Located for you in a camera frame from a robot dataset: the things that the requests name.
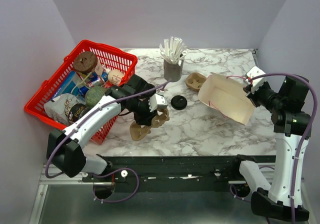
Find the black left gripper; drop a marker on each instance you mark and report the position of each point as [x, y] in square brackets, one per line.
[146, 119]

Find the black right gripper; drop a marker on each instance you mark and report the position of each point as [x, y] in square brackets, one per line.
[253, 96]

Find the single brown cup carrier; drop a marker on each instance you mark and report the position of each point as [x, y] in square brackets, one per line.
[138, 131]

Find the pink beige paper bag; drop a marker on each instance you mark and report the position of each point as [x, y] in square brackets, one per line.
[226, 95]

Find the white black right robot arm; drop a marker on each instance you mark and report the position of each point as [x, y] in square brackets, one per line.
[281, 199]

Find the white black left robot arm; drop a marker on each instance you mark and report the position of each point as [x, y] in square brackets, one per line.
[65, 147]

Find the red and white can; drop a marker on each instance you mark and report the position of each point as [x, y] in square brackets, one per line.
[108, 84]

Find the cream bottle with pink print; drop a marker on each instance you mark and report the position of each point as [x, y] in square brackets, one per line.
[114, 76]

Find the grey straw holder can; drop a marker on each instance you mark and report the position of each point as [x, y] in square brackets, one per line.
[172, 72]

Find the green round melon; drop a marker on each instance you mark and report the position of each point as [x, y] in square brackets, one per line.
[94, 95]

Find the brown cardboard cup carrier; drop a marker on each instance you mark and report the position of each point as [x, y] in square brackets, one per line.
[195, 81]

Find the blue drink can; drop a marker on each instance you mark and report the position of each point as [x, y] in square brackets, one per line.
[83, 90]

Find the red plastic shopping basket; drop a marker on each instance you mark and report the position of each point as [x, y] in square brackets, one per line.
[110, 57]

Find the black Force tub pink lid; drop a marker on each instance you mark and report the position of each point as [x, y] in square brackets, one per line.
[77, 111]

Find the white wrapped straws bunch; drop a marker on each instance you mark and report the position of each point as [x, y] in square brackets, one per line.
[173, 50]

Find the blue flat box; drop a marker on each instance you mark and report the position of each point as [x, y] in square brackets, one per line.
[68, 86]

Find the brown lidded round jar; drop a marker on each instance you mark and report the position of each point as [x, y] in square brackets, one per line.
[85, 63]

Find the white grey snack bag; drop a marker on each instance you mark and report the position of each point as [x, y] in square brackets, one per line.
[58, 107]

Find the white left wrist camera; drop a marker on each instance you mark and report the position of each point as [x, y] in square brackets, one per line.
[156, 102]

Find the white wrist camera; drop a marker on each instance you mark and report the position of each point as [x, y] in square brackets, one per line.
[156, 102]
[253, 80]

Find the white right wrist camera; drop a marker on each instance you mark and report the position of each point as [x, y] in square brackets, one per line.
[253, 80]

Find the black table front rail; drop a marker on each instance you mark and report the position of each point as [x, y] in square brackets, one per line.
[170, 174]

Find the aluminium extrusion rail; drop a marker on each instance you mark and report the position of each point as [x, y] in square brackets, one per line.
[61, 180]

